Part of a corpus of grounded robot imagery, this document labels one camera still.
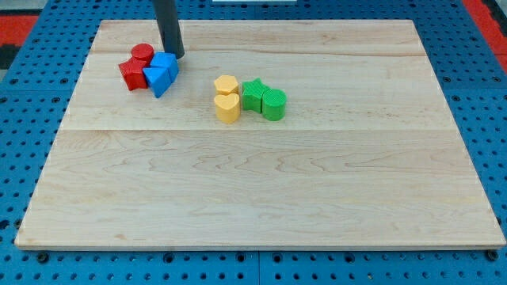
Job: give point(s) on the blue triangle block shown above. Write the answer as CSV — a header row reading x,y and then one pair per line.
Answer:
x,y
158,80

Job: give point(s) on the blue cube block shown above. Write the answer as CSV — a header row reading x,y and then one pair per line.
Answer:
x,y
167,61

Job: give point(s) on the yellow heart block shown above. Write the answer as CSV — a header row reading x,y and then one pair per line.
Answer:
x,y
227,107

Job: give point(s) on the green cylinder block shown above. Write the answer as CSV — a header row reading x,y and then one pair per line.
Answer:
x,y
273,104

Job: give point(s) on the green star block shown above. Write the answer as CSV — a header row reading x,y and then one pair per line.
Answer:
x,y
252,94

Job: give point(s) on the yellow hexagon block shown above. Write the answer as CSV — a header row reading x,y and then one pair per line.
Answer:
x,y
226,85

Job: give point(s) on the light wooden board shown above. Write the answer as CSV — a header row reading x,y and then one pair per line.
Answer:
x,y
367,156

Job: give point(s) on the red star block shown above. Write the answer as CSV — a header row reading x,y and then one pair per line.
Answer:
x,y
132,73

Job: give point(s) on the red cylinder block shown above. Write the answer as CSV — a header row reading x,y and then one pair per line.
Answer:
x,y
143,52

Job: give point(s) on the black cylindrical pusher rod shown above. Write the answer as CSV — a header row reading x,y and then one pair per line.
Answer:
x,y
168,26

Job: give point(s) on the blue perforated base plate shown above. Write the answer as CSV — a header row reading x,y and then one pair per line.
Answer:
x,y
39,83

